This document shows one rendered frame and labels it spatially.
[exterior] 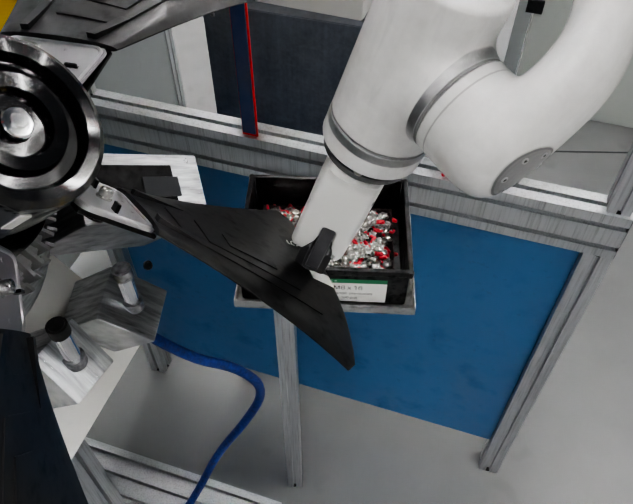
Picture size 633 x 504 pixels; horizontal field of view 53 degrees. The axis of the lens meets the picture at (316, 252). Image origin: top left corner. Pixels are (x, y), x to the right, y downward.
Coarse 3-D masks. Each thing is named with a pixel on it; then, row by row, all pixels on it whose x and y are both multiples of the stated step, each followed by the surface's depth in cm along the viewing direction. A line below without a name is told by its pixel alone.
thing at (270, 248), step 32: (128, 192) 55; (160, 224) 51; (192, 224) 56; (224, 224) 62; (256, 224) 67; (288, 224) 72; (224, 256) 54; (256, 256) 58; (288, 256) 64; (256, 288) 54; (288, 288) 58; (320, 288) 64; (288, 320) 55; (320, 320) 59; (352, 352) 60
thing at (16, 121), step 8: (8, 112) 40; (16, 112) 40; (24, 112) 41; (0, 120) 40; (8, 120) 40; (16, 120) 40; (24, 120) 40; (32, 120) 41; (8, 128) 40; (16, 128) 40; (24, 128) 41; (32, 128) 41; (16, 136) 40; (24, 136) 41
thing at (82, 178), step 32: (0, 64) 41; (32, 64) 42; (0, 96) 41; (32, 96) 42; (64, 96) 44; (0, 128) 40; (64, 128) 43; (96, 128) 44; (0, 160) 39; (32, 160) 40; (64, 160) 43; (96, 160) 43; (0, 192) 38; (32, 192) 40; (64, 192) 41; (0, 224) 41; (32, 224) 43
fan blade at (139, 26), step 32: (32, 0) 54; (64, 0) 54; (96, 0) 54; (128, 0) 55; (160, 0) 56; (192, 0) 58; (224, 0) 60; (0, 32) 52; (32, 32) 51; (64, 32) 51; (96, 32) 51; (128, 32) 52; (160, 32) 54
